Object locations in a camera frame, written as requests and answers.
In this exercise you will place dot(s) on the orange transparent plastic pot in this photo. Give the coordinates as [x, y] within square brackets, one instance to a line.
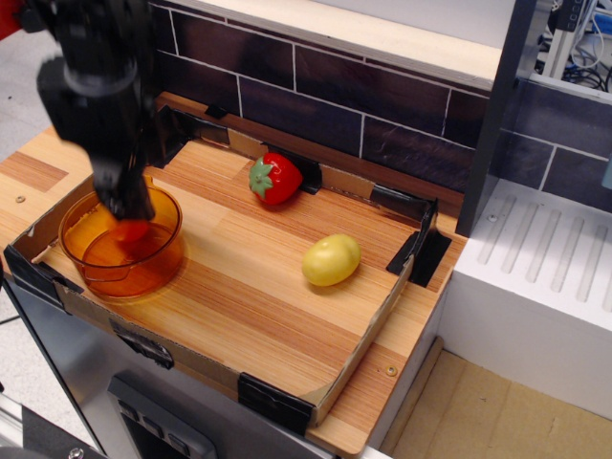
[114, 269]

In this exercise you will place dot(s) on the cardboard fence with black tape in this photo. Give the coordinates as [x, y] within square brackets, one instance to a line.
[239, 315]

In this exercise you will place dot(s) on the grey toy oven front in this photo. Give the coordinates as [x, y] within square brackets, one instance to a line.
[134, 408]

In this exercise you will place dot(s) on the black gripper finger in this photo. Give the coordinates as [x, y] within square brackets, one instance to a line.
[135, 203]
[110, 194]

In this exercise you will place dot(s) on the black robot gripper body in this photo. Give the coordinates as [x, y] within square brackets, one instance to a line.
[98, 92]

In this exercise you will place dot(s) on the white toy sink drainboard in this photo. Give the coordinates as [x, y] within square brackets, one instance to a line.
[530, 296]

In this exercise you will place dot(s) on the red toy strawberry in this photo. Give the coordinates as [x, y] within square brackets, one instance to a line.
[274, 179]

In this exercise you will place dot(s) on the orange toy carrot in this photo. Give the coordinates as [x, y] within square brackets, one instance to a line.
[128, 231]

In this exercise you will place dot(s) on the dark grey vertical post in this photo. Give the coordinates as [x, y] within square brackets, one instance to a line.
[516, 64]

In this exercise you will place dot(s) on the yellow toy potato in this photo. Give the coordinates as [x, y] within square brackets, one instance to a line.
[331, 260]

